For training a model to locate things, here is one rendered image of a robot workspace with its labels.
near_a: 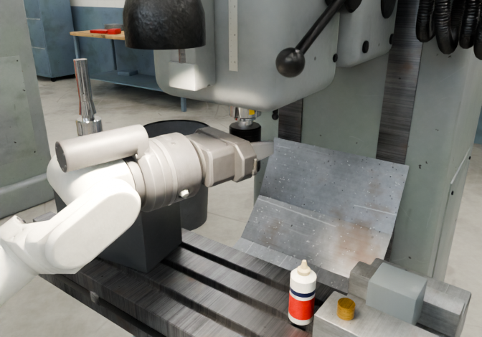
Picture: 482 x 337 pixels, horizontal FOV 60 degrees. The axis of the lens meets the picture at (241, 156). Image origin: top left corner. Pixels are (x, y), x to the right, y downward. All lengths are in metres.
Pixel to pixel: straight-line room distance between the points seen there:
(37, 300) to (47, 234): 2.00
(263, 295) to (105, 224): 0.38
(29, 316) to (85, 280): 1.51
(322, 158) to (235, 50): 0.54
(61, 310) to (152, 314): 1.61
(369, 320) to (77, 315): 1.85
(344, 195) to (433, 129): 0.23
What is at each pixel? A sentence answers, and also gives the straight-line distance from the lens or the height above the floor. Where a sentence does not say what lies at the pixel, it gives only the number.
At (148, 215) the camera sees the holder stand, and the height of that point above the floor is 1.07.
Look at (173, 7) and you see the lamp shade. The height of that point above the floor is 1.43.
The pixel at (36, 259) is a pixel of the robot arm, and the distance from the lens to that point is 0.48.
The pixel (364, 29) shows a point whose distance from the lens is 0.64.
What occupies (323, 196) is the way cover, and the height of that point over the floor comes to 1.02.
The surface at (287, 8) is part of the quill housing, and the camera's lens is 0.48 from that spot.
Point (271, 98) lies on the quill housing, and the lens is 0.48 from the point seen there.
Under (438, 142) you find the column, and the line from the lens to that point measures 0.91.
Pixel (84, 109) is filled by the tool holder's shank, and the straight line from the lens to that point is 0.84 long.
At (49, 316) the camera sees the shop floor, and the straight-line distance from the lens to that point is 2.33.
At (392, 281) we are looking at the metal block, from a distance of 0.60.
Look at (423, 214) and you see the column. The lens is 0.97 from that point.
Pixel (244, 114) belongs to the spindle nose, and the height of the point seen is 1.29.
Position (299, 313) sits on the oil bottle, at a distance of 0.71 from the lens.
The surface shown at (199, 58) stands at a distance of 0.48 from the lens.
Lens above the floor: 1.45
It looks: 21 degrees down
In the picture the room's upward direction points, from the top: straight up
